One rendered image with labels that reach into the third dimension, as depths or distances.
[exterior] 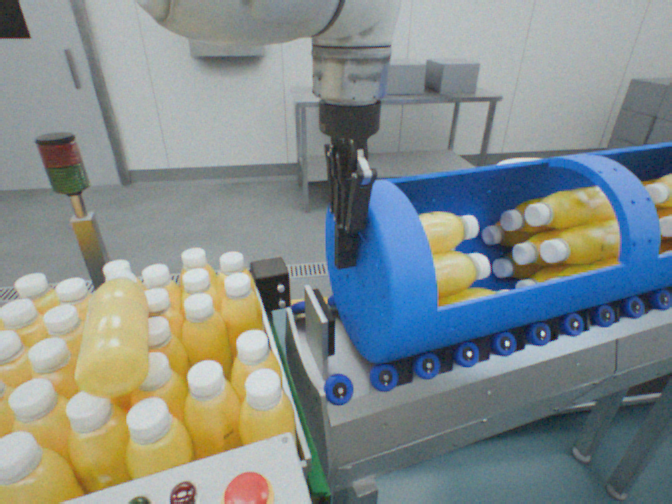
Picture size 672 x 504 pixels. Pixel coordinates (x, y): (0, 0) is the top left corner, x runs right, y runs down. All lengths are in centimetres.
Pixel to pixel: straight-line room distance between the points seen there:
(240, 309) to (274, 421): 21
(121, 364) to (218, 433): 14
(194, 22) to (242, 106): 367
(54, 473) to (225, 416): 17
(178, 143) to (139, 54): 78
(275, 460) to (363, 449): 32
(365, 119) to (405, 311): 24
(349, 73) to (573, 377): 70
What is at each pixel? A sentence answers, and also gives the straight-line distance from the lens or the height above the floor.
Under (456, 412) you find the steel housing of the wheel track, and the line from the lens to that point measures 77.
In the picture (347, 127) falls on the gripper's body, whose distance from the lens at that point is 48.
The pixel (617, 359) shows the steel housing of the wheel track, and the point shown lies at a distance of 100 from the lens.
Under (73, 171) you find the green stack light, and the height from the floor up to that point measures 120.
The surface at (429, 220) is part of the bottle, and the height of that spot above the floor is 118.
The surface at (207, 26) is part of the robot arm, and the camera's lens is 33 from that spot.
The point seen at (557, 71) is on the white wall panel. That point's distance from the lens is 488.
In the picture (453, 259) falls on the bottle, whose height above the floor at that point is 113.
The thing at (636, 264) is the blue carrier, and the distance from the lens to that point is 80.
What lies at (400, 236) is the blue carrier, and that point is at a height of 120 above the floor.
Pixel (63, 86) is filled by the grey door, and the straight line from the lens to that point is 427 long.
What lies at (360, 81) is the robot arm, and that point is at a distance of 47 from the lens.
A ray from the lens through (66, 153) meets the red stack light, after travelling 87.
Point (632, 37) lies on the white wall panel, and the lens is 529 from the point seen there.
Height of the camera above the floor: 145
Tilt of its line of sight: 30 degrees down
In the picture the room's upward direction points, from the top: straight up
